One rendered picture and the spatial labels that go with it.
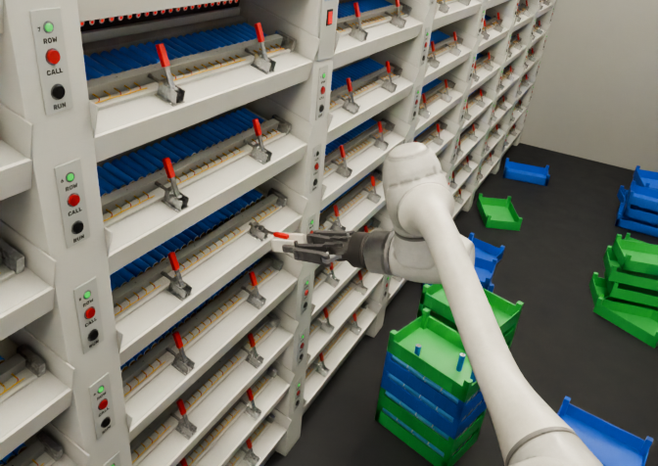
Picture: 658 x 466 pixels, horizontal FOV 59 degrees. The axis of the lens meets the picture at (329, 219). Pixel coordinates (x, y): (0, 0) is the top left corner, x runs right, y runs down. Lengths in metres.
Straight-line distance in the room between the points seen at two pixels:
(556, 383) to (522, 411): 1.72
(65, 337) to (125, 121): 0.33
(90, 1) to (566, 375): 2.23
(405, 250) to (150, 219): 0.46
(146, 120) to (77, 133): 0.12
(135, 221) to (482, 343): 0.58
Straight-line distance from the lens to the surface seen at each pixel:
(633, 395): 2.65
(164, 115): 0.94
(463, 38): 2.63
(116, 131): 0.88
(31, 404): 1.00
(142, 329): 1.09
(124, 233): 0.98
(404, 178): 1.00
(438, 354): 1.97
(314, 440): 2.08
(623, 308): 3.09
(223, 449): 1.63
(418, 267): 1.10
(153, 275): 1.15
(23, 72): 0.77
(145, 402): 1.23
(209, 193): 1.11
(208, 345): 1.33
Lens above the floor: 1.59
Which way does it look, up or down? 29 degrees down
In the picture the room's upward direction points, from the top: 6 degrees clockwise
